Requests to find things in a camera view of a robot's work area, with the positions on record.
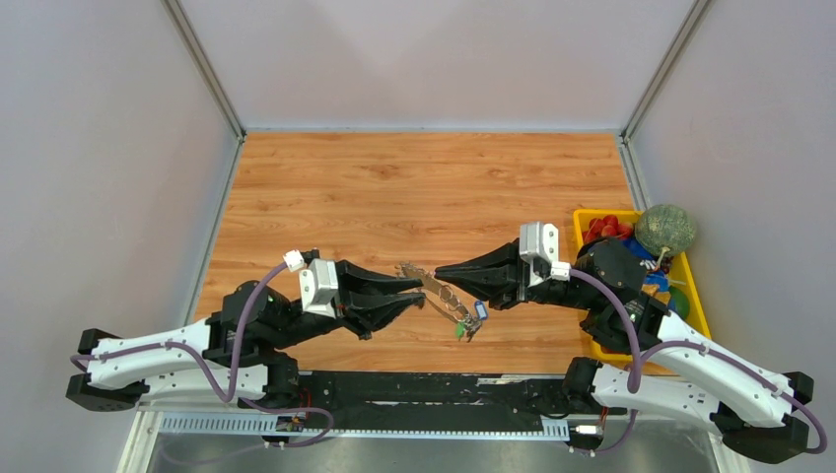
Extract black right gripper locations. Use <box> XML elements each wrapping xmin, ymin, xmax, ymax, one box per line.
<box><xmin>433</xmin><ymin>236</ymin><xmax>597</xmax><ymax>311</ymax></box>

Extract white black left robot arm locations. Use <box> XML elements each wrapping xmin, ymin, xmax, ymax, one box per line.
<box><xmin>65</xmin><ymin>249</ymin><xmax>425</xmax><ymax>412</ymax></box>

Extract red strawberries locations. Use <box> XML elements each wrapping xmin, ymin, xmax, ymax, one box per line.
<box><xmin>582</xmin><ymin>214</ymin><xmax>634</xmax><ymax>243</ymax></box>

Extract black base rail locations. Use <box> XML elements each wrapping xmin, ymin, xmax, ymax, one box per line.
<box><xmin>242</xmin><ymin>369</ymin><xmax>628</xmax><ymax>436</ymax></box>

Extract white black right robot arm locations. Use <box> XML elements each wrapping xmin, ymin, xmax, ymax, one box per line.
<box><xmin>435</xmin><ymin>238</ymin><xmax>828</xmax><ymax>464</ymax></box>

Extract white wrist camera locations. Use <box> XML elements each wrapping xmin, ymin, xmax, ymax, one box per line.
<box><xmin>519</xmin><ymin>222</ymin><xmax>559</xmax><ymax>265</ymax></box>
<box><xmin>299</xmin><ymin>258</ymin><xmax>339</xmax><ymax>318</ymax></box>

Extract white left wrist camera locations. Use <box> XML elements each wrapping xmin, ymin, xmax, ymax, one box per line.
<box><xmin>299</xmin><ymin>258</ymin><xmax>339</xmax><ymax>318</ymax></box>

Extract yellow plastic bin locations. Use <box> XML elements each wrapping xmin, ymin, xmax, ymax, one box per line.
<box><xmin>573</xmin><ymin>209</ymin><xmax>712</xmax><ymax>366</ymax></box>

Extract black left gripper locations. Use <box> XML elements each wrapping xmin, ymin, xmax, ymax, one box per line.
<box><xmin>271</xmin><ymin>258</ymin><xmax>429</xmax><ymax>350</ymax></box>

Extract green lime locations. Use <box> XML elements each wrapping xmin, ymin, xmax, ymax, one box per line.
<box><xmin>667</xmin><ymin>286</ymin><xmax>691</xmax><ymax>320</ymax></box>

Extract green melon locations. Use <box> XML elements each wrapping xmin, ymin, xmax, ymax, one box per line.
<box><xmin>634</xmin><ymin>204</ymin><xmax>697</xmax><ymax>256</ymax></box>

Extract blue key tag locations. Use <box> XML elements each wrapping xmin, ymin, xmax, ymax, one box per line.
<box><xmin>473</xmin><ymin>301</ymin><xmax>489</xmax><ymax>321</ymax></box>

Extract green key tag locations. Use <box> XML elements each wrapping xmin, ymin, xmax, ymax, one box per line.
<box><xmin>454</xmin><ymin>321</ymin><xmax>469</xmax><ymax>341</ymax></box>

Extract blue chips bag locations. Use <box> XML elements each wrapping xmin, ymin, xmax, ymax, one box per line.
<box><xmin>616</xmin><ymin>237</ymin><xmax>673</xmax><ymax>304</ymax></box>

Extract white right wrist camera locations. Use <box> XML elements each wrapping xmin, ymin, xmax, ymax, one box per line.
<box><xmin>519</xmin><ymin>222</ymin><xmax>559</xmax><ymax>265</ymax></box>

